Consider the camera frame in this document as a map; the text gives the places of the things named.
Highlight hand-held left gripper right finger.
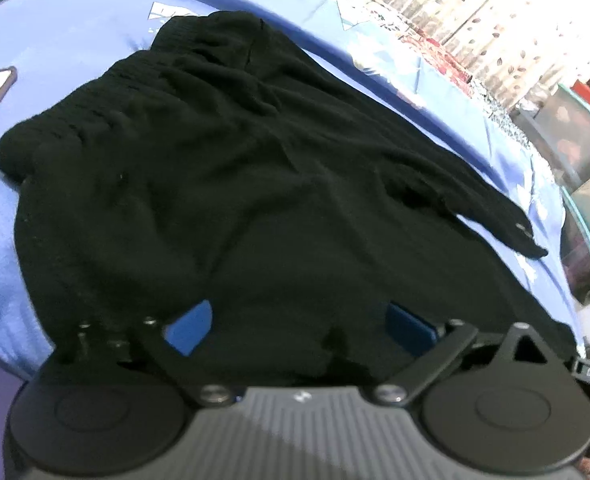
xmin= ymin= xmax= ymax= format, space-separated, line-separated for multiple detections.
xmin=374 ymin=302 xmax=552 ymax=407

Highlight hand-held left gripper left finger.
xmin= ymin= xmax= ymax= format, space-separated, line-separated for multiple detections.
xmin=50 ymin=299 xmax=237 ymax=406

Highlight black pants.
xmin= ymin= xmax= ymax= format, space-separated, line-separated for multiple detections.
xmin=0 ymin=9 xmax=580 ymax=386

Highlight teal framed rack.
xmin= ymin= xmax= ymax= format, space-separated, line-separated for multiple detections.
xmin=515 ymin=77 xmax=590 ymax=356

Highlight blue patterned bedsheet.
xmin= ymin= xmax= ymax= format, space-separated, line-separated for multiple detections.
xmin=0 ymin=0 xmax=583 ymax=376

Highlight red floral quilt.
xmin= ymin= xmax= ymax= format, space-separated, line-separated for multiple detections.
xmin=235 ymin=0 xmax=540 ymax=131

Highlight floral curtain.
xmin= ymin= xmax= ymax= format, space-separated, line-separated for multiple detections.
xmin=345 ymin=0 xmax=590 ymax=111

